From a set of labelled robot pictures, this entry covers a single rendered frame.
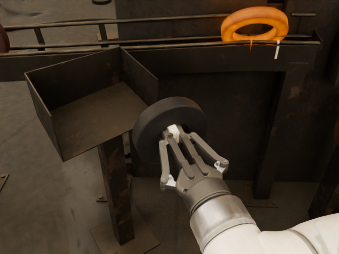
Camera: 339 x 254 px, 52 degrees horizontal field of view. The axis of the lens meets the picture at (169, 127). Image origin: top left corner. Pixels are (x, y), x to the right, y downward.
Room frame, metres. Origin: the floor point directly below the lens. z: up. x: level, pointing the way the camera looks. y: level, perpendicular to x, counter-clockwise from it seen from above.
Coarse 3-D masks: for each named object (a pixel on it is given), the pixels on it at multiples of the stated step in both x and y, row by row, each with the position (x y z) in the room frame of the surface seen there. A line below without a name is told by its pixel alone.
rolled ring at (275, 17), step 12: (240, 12) 0.88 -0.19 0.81; (252, 12) 0.87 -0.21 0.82; (264, 12) 0.86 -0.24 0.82; (276, 12) 0.87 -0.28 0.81; (228, 24) 0.88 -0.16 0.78; (240, 24) 0.87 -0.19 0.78; (276, 24) 0.87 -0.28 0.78; (228, 36) 0.91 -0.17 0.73; (240, 36) 0.96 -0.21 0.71; (252, 36) 0.96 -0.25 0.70; (264, 36) 0.94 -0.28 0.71; (276, 36) 0.91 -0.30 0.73
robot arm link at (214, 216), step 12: (204, 204) 0.31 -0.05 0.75; (216, 204) 0.31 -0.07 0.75; (228, 204) 0.31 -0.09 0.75; (240, 204) 0.32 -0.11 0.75; (192, 216) 0.31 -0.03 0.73; (204, 216) 0.30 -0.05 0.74; (216, 216) 0.29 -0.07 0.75; (228, 216) 0.29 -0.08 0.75; (240, 216) 0.29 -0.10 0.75; (192, 228) 0.30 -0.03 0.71; (204, 228) 0.28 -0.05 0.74; (216, 228) 0.27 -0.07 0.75; (228, 228) 0.27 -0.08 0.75; (204, 240) 0.27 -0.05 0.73
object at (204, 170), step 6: (186, 138) 0.48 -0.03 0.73; (180, 144) 0.48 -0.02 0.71; (186, 144) 0.46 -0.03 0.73; (186, 150) 0.46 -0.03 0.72; (192, 150) 0.45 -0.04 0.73; (192, 156) 0.43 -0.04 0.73; (198, 156) 0.43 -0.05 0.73; (192, 162) 0.43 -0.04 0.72; (198, 162) 0.41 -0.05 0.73; (204, 168) 0.40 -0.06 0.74; (204, 174) 0.39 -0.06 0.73
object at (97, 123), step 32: (64, 64) 0.78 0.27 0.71; (96, 64) 0.83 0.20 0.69; (128, 64) 0.83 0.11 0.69; (32, 96) 0.71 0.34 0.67; (64, 96) 0.77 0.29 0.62; (96, 96) 0.80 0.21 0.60; (128, 96) 0.79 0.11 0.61; (64, 128) 0.67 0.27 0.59; (96, 128) 0.66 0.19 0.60; (128, 128) 0.66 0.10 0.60; (64, 160) 0.56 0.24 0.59; (128, 192) 0.71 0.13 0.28; (128, 224) 0.71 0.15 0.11
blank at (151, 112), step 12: (156, 108) 0.51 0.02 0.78; (168, 108) 0.50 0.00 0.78; (180, 108) 0.51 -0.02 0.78; (192, 108) 0.52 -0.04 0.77; (144, 120) 0.49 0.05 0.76; (156, 120) 0.49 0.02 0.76; (168, 120) 0.50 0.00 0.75; (180, 120) 0.51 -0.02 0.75; (192, 120) 0.52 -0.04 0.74; (204, 120) 0.53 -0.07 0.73; (132, 132) 0.50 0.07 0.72; (144, 132) 0.48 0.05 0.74; (156, 132) 0.49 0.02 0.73; (204, 132) 0.54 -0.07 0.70; (144, 144) 0.49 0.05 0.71; (156, 144) 0.50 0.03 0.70; (144, 156) 0.49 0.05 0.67; (156, 156) 0.50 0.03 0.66; (168, 156) 0.51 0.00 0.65
